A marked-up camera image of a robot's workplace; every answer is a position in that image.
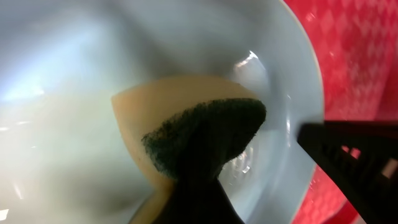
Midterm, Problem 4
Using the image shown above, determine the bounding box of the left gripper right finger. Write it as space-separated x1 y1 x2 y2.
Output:
297 121 397 223

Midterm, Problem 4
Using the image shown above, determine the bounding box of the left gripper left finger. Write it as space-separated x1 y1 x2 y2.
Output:
153 137 245 224

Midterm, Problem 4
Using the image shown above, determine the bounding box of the green and yellow sponge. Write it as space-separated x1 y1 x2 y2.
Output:
111 75 267 223

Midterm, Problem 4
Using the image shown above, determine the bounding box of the light blue plate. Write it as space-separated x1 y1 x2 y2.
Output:
1 1 323 223

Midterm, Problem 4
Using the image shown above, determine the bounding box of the red plastic tray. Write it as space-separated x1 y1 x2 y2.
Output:
287 0 397 223

